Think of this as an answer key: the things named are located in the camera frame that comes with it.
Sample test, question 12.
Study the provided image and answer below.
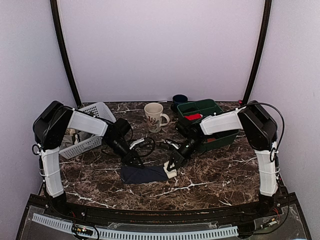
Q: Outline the left black frame post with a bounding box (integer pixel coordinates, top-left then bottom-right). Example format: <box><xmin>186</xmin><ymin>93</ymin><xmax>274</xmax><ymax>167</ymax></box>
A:
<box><xmin>49</xmin><ymin>0</ymin><xmax>82</xmax><ymax>108</ymax></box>

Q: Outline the red rolled sock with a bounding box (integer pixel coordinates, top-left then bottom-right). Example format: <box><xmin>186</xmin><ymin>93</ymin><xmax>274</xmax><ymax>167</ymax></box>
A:
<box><xmin>185</xmin><ymin>113</ymin><xmax>203</xmax><ymax>121</ymax></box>

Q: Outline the white plastic laundry basket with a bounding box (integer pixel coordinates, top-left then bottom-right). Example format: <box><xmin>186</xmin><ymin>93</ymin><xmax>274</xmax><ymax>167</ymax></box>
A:
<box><xmin>59</xmin><ymin>102</ymin><xmax>116</xmax><ymax>159</ymax></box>

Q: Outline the white slotted cable duct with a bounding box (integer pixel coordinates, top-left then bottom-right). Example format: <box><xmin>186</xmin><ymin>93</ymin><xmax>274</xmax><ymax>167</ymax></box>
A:
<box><xmin>31</xmin><ymin>213</ymin><xmax>239</xmax><ymax>240</ymax></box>

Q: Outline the grey garment in basket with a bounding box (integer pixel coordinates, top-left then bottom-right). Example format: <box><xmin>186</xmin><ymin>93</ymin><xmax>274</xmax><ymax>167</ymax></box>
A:
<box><xmin>60</xmin><ymin>133</ymin><xmax>88</xmax><ymax>149</ymax></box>

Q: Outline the black frame post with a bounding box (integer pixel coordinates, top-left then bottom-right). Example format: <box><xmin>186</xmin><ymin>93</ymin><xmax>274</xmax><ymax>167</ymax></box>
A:
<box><xmin>49</xmin><ymin>0</ymin><xmax>82</xmax><ymax>108</ymax></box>
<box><xmin>242</xmin><ymin>0</ymin><xmax>273</xmax><ymax>105</ymax></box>

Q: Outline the black front rail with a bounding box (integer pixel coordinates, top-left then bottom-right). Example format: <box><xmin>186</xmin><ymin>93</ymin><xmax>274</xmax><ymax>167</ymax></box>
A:
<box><xmin>85</xmin><ymin>206</ymin><xmax>245</xmax><ymax>223</ymax></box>

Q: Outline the right black frame post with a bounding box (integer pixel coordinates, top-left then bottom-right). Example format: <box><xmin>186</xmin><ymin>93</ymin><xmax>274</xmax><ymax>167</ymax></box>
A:
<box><xmin>242</xmin><ymin>0</ymin><xmax>273</xmax><ymax>105</ymax></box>

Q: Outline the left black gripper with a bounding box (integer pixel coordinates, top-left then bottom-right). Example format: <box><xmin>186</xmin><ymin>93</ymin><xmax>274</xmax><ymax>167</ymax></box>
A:
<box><xmin>104</xmin><ymin>137</ymin><xmax>144</xmax><ymax>169</ymax></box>

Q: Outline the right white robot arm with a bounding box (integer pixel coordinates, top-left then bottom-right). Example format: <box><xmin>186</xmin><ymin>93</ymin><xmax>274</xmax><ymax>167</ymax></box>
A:
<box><xmin>165</xmin><ymin>101</ymin><xmax>283</xmax><ymax>197</ymax></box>

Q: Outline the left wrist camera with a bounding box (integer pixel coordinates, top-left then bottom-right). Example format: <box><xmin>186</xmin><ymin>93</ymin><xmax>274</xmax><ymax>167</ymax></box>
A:
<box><xmin>114</xmin><ymin>118</ymin><xmax>132</xmax><ymax>138</ymax></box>

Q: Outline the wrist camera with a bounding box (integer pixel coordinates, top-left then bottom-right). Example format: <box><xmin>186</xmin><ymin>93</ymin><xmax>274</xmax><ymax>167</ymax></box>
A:
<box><xmin>114</xmin><ymin>118</ymin><xmax>132</xmax><ymax>138</ymax></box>
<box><xmin>175</xmin><ymin>117</ymin><xmax>200</xmax><ymax>138</ymax></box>

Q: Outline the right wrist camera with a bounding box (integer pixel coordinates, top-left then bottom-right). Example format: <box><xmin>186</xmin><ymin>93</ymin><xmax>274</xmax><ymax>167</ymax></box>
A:
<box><xmin>175</xmin><ymin>117</ymin><xmax>200</xmax><ymax>138</ymax></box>

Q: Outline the navy underwear white waistband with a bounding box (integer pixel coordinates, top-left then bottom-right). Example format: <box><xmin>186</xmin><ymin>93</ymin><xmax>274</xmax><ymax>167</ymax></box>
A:
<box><xmin>120</xmin><ymin>161</ymin><xmax>178</xmax><ymax>185</ymax></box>

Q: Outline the green divided organizer tray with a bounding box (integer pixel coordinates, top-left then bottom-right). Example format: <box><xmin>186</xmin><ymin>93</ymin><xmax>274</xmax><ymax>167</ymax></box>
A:
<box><xmin>177</xmin><ymin>99</ymin><xmax>239</xmax><ymax>153</ymax></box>

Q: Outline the cream floral mug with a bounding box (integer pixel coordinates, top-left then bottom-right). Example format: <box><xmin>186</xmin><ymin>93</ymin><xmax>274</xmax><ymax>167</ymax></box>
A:
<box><xmin>144</xmin><ymin>102</ymin><xmax>171</xmax><ymax>133</ymax></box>

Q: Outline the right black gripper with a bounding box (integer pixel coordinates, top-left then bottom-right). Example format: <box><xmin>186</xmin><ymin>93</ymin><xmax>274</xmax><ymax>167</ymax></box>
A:
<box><xmin>168</xmin><ymin>137</ymin><xmax>205</xmax><ymax>171</ymax></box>

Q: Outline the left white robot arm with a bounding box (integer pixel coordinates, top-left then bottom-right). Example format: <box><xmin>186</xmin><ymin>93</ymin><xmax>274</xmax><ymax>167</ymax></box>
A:
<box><xmin>32</xmin><ymin>100</ymin><xmax>144</xmax><ymax>198</ymax></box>

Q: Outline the dark blue mug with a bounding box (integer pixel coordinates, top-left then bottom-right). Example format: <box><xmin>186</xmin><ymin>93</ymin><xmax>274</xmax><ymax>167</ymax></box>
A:
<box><xmin>170</xmin><ymin>94</ymin><xmax>188</xmax><ymax>113</ymax></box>

